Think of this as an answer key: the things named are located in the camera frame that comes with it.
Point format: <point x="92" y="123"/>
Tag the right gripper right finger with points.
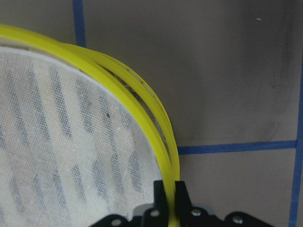
<point x="182" y="199"/>

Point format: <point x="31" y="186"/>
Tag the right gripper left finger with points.
<point x="159" y="197"/>

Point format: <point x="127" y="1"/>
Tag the yellow steamer layer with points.
<point x="144" y="91"/>
<point x="76" y="142"/>

